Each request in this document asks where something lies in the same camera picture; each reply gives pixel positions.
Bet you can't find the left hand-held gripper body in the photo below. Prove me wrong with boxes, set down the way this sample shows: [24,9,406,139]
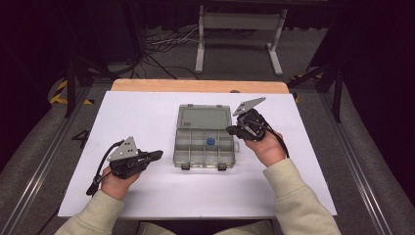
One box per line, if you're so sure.
[106,135,152,180]

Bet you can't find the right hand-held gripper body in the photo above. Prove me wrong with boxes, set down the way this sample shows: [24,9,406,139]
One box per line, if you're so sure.
[231,96,271,142]

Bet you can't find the clear plastic compartment box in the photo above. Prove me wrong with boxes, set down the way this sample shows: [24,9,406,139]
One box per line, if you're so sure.
[172,103,242,171]

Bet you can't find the person's right hand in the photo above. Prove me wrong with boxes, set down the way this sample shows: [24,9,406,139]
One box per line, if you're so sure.
[244,129,289,168]

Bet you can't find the person's left hand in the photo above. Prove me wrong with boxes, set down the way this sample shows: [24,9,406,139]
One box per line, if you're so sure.
[100,164,144,201]

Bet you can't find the white board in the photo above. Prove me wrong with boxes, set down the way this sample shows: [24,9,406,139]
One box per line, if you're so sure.
[57,90,338,220]

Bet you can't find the wooden table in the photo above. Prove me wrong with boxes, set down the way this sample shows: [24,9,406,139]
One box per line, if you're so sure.
[110,78,291,95]

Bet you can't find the person's left leg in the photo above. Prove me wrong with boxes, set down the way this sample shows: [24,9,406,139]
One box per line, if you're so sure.
[134,221,177,235]

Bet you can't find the person's leg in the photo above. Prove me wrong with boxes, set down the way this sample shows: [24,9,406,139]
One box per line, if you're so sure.
[134,221,177,235]
[212,219,275,235]

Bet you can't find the black tripod stand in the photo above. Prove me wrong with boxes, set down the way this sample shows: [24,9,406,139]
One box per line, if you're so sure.
[286,60,347,124]
[61,48,114,119]

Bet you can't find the yellow black floor tape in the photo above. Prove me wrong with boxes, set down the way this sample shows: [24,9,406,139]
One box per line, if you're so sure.
[48,79,96,107]

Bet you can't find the person's right leg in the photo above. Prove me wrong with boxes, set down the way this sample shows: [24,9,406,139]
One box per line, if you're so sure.
[212,219,275,235]

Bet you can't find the white metal stand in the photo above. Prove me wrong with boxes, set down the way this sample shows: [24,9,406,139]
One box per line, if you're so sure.
[194,4,289,77]

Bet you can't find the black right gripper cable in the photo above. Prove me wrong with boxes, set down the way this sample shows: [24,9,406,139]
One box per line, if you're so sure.
[259,119,291,160]

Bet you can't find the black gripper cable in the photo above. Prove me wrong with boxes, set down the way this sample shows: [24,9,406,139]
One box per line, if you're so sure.
[85,139,125,197]
[259,119,291,160]

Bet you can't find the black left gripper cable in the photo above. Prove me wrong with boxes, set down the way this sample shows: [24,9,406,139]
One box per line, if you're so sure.
[85,139,125,197]

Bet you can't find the aluminium floor rail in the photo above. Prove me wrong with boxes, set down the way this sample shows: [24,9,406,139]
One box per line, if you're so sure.
[319,91,398,235]
[0,85,95,235]

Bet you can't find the bundle of floor cables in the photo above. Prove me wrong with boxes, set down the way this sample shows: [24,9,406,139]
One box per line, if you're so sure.
[129,24,201,81]

